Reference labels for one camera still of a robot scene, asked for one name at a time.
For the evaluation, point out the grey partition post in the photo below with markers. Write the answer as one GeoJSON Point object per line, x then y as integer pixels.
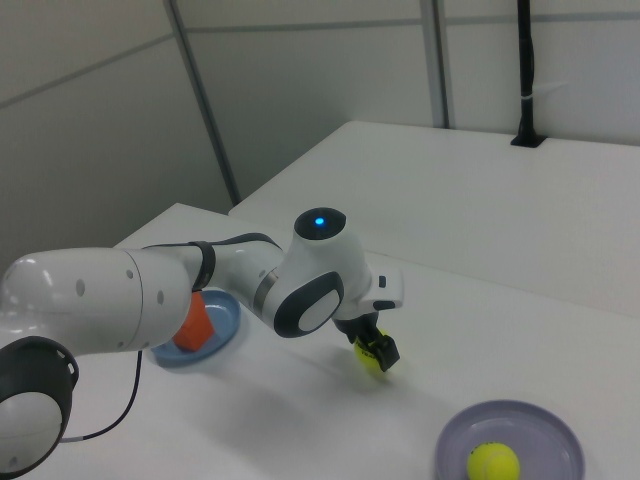
{"type": "Point", "coordinates": [437, 60]}
{"type": "Point", "coordinates": [200, 85]}

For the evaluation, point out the yellow tennis ball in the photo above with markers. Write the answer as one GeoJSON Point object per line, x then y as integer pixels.
{"type": "Point", "coordinates": [365, 361]}
{"type": "Point", "coordinates": [494, 462]}

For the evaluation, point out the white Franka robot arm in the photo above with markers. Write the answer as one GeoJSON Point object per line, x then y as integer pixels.
{"type": "Point", "coordinates": [75, 310]}

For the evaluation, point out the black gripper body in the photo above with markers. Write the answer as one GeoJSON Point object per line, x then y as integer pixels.
{"type": "Point", "coordinates": [360, 329]}

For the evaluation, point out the white side table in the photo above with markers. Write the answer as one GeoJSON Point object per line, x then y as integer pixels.
{"type": "Point", "coordinates": [475, 200]}

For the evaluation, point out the blue plate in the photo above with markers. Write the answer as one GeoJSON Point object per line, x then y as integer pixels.
{"type": "Point", "coordinates": [225, 310]}

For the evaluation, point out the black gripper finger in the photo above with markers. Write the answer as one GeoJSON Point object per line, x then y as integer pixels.
{"type": "Point", "coordinates": [386, 354]}

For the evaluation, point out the orange foam cube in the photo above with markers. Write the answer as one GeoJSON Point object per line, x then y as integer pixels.
{"type": "Point", "coordinates": [197, 310]}
{"type": "Point", "coordinates": [195, 340]}

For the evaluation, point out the black pole with base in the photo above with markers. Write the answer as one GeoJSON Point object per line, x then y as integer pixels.
{"type": "Point", "coordinates": [525, 50]}

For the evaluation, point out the purple plate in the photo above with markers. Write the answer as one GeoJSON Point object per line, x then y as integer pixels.
{"type": "Point", "coordinates": [550, 440]}

